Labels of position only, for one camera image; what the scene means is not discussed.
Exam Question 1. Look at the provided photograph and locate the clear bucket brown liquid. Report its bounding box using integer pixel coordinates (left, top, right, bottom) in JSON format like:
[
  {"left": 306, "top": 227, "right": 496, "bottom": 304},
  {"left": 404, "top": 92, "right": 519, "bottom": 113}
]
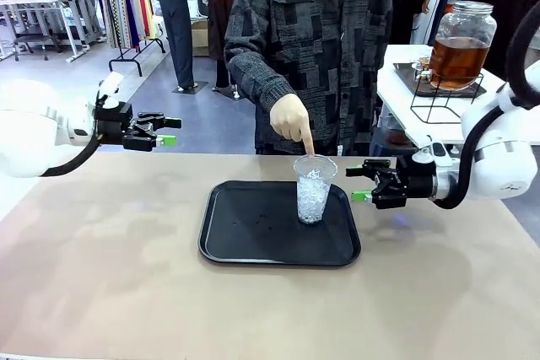
[{"left": 377, "top": 114, "right": 409, "bottom": 147}]

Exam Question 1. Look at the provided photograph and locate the person's right sleeved forearm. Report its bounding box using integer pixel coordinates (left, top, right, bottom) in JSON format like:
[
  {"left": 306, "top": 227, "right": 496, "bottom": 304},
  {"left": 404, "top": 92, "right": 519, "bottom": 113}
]
[{"left": 224, "top": 35, "right": 297, "bottom": 105}]

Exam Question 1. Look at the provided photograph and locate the silver dispenser tap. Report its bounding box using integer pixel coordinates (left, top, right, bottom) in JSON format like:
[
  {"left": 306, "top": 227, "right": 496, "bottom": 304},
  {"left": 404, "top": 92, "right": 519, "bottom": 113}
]
[{"left": 411, "top": 60, "right": 433, "bottom": 83}]

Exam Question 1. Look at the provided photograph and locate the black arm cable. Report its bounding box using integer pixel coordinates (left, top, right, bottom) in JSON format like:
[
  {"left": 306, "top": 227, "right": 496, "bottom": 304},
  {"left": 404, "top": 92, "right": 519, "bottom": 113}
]
[
  {"left": 40, "top": 132, "right": 103, "bottom": 179},
  {"left": 434, "top": 4, "right": 540, "bottom": 211}
]

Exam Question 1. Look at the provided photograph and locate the fabric sample rack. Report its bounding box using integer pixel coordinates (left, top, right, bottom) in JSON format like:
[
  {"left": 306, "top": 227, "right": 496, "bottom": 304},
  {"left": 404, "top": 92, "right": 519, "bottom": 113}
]
[{"left": 90, "top": 0, "right": 166, "bottom": 78}]

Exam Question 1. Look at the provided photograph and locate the glass drink dispenser jar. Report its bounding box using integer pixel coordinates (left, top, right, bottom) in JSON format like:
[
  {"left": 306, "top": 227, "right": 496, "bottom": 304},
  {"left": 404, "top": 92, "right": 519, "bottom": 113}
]
[{"left": 429, "top": 0, "right": 498, "bottom": 92}]

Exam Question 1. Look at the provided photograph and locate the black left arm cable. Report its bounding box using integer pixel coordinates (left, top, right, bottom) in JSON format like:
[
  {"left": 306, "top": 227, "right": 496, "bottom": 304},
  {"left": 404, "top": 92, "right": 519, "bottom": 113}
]
[{"left": 40, "top": 132, "right": 103, "bottom": 179}]

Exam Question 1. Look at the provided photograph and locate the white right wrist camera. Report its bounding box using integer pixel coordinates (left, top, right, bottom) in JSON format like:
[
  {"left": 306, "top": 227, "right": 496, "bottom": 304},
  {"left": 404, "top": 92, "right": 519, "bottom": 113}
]
[{"left": 412, "top": 140, "right": 451, "bottom": 168}]

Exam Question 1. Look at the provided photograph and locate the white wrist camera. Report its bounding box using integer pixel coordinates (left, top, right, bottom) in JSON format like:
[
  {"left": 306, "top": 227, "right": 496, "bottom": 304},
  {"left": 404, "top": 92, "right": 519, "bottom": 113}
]
[
  {"left": 412, "top": 140, "right": 451, "bottom": 168},
  {"left": 97, "top": 72, "right": 126, "bottom": 110}
]

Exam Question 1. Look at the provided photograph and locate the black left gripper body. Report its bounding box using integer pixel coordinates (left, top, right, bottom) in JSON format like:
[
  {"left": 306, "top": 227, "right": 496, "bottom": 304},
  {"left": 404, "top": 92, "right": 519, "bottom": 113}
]
[{"left": 93, "top": 100, "right": 135, "bottom": 147}]

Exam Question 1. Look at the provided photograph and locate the tall clear iced cup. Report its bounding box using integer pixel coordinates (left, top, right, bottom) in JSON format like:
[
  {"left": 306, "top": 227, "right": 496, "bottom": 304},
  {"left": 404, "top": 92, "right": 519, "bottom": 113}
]
[{"left": 293, "top": 154, "right": 339, "bottom": 225}]

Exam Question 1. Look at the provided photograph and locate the mannequin with dark trousers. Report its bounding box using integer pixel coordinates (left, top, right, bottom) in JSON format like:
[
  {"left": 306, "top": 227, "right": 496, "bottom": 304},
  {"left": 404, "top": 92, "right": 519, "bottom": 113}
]
[{"left": 138, "top": 0, "right": 197, "bottom": 92}]

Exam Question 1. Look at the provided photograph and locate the person's grey patchwork jacket torso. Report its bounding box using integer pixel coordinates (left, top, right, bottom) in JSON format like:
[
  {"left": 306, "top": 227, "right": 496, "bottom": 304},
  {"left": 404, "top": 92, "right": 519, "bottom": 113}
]
[{"left": 223, "top": 0, "right": 396, "bottom": 157}]

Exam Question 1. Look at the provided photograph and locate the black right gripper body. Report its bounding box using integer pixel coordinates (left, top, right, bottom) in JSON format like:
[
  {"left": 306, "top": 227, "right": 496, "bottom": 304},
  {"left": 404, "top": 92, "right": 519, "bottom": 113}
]
[{"left": 396, "top": 155, "right": 437, "bottom": 206}]

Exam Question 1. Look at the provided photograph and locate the dark mannequin base plate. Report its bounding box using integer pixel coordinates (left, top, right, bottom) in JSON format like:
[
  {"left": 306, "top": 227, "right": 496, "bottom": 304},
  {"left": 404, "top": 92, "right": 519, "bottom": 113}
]
[{"left": 171, "top": 80, "right": 210, "bottom": 95}]

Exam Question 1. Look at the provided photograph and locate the person's right hand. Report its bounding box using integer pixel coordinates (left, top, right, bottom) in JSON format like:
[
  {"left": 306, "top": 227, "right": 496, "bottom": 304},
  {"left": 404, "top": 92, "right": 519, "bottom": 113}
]
[{"left": 269, "top": 93, "right": 317, "bottom": 157}]

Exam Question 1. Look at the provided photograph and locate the grey metal work table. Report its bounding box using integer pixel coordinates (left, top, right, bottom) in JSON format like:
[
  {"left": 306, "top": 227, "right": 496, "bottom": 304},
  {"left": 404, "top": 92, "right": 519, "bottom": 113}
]
[{"left": 0, "top": 0, "right": 105, "bottom": 62}]

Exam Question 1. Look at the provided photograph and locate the black wire dispenser stand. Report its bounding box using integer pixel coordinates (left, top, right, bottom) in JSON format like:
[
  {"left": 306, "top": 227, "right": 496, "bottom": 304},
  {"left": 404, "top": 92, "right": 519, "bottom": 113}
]
[{"left": 409, "top": 73, "right": 486, "bottom": 126}]

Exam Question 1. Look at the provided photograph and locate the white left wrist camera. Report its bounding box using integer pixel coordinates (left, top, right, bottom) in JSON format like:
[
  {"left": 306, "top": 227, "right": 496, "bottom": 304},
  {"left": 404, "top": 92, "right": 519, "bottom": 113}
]
[{"left": 97, "top": 72, "right": 126, "bottom": 110}]

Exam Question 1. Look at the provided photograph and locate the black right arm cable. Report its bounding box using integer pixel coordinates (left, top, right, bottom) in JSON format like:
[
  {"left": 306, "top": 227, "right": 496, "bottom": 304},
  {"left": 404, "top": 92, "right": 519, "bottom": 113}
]
[{"left": 434, "top": 4, "right": 540, "bottom": 211}]

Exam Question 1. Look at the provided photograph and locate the black plastic serving tray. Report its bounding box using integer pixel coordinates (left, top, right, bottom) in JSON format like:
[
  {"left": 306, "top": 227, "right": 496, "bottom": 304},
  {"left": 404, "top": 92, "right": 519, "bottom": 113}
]
[{"left": 197, "top": 180, "right": 362, "bottom": 268}]

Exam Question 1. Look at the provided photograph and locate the brown cardboard box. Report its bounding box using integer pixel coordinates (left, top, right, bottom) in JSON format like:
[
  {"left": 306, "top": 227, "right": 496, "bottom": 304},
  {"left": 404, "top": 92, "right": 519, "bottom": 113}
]
[{"left": 191, "top": 17, "right": 210, "bottom": 58}]

